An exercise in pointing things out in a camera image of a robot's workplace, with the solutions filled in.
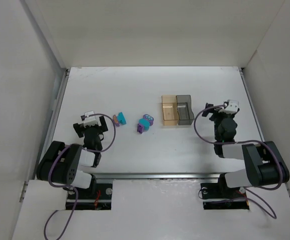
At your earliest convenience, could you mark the teal lego brick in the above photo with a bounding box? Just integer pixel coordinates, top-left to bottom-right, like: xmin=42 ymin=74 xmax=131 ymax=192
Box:
xmin=117 ymin=112 xmax=126 ymax=125

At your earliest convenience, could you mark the purple small lego brick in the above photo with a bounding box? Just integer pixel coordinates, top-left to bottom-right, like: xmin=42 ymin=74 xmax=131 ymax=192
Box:
xmin=137 ymin=123 xmax=144 ymax=134

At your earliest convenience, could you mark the teal round lego piece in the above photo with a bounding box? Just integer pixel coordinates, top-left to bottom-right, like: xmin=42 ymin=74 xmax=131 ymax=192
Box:
xmin=138 ymin=118 xmax=150 ymax=131

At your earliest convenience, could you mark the purple flower lego tile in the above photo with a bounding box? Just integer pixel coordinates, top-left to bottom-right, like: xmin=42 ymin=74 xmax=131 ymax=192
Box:
xmin=143 ymin=114 xmax=154 ymax=126

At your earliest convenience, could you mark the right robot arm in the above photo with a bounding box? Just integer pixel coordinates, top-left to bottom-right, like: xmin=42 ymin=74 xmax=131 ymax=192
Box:
xmin=199 ymin=100 xmax=290 ymax=194

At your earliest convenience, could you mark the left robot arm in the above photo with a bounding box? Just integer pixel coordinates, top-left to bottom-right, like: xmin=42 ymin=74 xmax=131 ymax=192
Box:
xmin=36 ymin=111 xmax=108 ymax=192

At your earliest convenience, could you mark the grey transparent container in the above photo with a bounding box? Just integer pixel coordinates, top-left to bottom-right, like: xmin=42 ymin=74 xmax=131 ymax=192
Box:
xmin=176 ymin=95 xmax=195 ymax=126

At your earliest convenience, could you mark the orange transparent container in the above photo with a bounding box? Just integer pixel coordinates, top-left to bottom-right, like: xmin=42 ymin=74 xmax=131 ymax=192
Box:
xmin=161 ymin=95 xmax=179 ymax=126

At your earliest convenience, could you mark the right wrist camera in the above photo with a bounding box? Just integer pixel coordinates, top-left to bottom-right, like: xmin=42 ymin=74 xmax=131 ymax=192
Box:
xmin=222 ymin=99 xmax=239 ymax=114

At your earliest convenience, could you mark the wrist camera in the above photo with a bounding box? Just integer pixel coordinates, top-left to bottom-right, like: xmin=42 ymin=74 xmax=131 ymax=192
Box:
xmin=81 ymin=111 xmax=98 ymax=128
xmin=222 ymin=99 xmax=239 ymax=114

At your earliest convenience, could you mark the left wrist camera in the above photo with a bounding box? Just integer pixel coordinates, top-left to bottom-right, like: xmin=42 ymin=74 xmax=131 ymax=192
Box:
xmin=81 ymin=111 xmax=98 ymax=128

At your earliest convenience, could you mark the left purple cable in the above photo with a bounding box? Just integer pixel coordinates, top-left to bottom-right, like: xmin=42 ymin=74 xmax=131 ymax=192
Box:
xmin=43 ymin=113 xmax=117 ymax=240

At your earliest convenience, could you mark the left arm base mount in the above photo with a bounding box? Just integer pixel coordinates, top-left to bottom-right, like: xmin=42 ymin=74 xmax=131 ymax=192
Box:
xmin=75 ymin=182 xmax=113 ymax=211

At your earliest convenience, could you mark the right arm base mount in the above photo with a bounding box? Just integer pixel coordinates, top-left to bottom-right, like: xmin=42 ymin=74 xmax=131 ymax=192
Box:
xmin=198 ymin=182 xmax=249 ymax=210

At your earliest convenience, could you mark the aluminium rail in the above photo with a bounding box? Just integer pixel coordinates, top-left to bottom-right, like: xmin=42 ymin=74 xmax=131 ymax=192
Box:
xmin=94 ymin=173 xmax=225 ymax=181

